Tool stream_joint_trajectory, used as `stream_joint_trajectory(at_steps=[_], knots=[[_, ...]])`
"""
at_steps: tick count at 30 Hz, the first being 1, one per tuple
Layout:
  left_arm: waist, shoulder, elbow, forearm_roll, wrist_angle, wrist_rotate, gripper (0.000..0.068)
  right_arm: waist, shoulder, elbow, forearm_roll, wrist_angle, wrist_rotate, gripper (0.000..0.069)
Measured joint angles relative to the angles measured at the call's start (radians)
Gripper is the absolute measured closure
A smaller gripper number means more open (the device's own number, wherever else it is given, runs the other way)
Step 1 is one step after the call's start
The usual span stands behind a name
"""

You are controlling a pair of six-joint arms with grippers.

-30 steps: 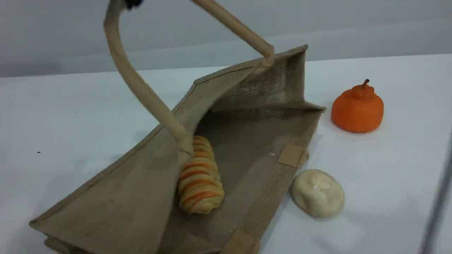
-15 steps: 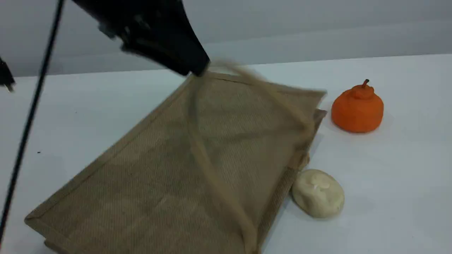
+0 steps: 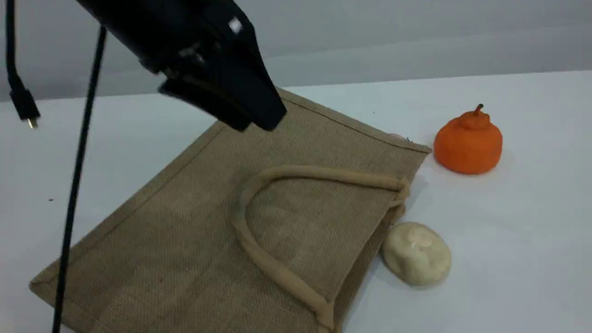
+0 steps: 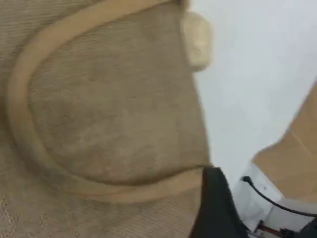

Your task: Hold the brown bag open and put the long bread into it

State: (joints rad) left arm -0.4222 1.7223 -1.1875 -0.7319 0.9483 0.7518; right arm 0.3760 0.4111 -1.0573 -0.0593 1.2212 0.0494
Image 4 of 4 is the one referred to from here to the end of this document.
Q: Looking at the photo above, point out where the cream round bun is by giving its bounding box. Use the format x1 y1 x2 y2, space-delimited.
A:
181 12 213 73

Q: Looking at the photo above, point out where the brown burlap tote bag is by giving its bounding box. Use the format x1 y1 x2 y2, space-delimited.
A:
0 0 214 238

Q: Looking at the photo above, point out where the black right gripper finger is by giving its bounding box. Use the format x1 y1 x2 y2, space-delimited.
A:
190 165 249 238

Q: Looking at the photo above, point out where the black cable near base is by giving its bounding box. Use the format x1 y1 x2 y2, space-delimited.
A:
241 175 317 217

